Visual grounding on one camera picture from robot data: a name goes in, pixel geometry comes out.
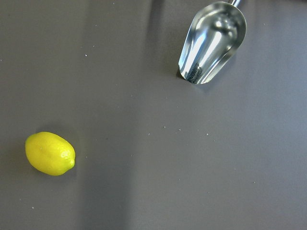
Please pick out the shiny metal scoop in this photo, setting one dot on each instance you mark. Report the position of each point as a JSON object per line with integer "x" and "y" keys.
{"x": 215, "y": 34}

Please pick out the yellow lemon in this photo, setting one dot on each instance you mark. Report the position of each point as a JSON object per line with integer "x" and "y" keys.
{"x": 49, "y": 153}

